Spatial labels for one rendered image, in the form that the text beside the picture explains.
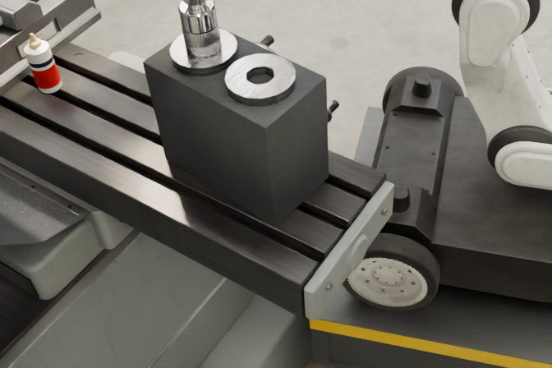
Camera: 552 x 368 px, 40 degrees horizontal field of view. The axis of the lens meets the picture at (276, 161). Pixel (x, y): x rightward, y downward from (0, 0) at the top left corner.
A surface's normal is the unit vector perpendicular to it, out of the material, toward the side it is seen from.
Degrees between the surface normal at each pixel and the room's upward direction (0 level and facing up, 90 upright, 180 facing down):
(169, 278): 90
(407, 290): 90
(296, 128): 90
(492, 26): 90
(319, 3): 0
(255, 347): 0
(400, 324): 0
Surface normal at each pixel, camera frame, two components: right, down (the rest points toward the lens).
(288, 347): 0.74, 0.07
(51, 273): 0.82, 0.36
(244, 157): -0.65, 0.57
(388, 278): -0.26, 0.70
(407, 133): -0.07, -0.70
